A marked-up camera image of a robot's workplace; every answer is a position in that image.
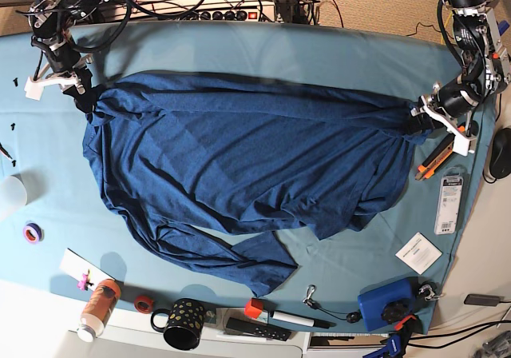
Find orange black utility knife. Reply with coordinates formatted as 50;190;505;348
414;133;455;181

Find orange red cube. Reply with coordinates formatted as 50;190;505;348
244;298;264;319

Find blue box with knob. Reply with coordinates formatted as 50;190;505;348
357;278;417;332

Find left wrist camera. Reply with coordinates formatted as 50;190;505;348
453;133;477;157

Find clear blister pack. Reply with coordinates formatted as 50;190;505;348
434;167;464;235

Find purple tape roll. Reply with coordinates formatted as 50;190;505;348
22;223;43;244

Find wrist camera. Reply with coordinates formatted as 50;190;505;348
453;133;477;157
24;77;44;101

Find red tape roll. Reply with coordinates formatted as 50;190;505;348
133;295;155;314

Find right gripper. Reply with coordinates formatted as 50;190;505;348
63;67;105;114

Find white power strip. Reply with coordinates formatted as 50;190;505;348
149;0;278;22

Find blue orange bottom clamp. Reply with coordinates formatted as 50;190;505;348
366;314;422;358

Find translucent plastic cup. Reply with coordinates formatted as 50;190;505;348
0;176;28;221

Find light blue table cloth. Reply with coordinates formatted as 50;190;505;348
0;21;490;335

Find metal carabiner keyring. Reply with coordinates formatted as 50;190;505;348
417;284;442;302

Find black lanyard with clip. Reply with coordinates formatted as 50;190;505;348
302;284;362;325

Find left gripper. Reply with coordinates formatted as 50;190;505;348
406;94;444;135

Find white marker pen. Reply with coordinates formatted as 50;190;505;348
269;311;331;329

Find white paper sheet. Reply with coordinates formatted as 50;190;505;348
59;249;113;286

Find orange supplement bottle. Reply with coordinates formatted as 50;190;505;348
77;279;121;343

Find black computer mouse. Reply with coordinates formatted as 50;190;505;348
489;127;511;180

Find dark blue t-shirt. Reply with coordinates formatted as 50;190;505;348
83;72;428;296

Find white paper card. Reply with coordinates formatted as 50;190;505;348
395;233;442;275

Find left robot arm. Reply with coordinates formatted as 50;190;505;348
406;0;510;135

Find yellow cable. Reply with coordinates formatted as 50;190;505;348
440;12;454;46

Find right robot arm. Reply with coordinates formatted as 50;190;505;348
23;0;132;114

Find black remote control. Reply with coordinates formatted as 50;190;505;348
225;317;292;341

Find black adapter block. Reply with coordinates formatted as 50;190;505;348
464;293;501;307

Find black mug gold dots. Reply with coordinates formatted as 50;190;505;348
150;298;206;351

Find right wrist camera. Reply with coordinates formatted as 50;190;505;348
24;77;44;101

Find pink small toy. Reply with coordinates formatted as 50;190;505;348
77;271;94;291

